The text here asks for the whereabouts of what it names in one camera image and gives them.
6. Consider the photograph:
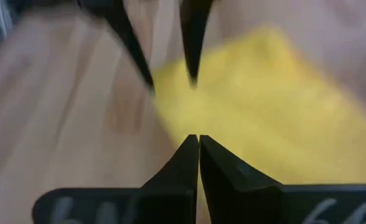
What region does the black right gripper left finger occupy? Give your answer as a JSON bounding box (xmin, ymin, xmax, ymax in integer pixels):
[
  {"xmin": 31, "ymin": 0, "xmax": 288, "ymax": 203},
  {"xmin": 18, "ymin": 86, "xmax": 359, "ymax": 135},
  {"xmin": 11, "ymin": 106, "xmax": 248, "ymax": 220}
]
[{"xmin": 141, "ymin": 133, "xmax": 200, "ymax": 192}]

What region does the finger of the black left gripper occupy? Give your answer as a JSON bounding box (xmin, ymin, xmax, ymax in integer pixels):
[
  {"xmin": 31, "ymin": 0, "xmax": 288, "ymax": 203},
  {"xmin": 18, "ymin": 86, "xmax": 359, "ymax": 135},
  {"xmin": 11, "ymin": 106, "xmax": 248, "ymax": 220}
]
[
  {"xmin": 179, "ymin": 0, "xmax": 215, "ymax": 90},
  {"xmin": 77, "ymin": 0, "xmax": 156, "ymax": 93}
]

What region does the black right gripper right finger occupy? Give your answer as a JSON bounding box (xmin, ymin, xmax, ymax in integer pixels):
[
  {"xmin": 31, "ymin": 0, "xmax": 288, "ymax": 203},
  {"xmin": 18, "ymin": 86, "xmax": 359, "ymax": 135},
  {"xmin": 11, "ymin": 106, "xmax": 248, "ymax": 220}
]
[{"xmin": 199, "ymin": 134, "xmax": 283, "ymax": 200}]

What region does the yellow microfiber towel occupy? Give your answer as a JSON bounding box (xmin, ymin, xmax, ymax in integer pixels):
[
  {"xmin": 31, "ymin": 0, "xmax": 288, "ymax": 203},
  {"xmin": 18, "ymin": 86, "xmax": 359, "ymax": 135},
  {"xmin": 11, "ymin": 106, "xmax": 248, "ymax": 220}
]
[{"xmin": 153, "ymin": 26, "xmax": 366, "ymax": 187}]

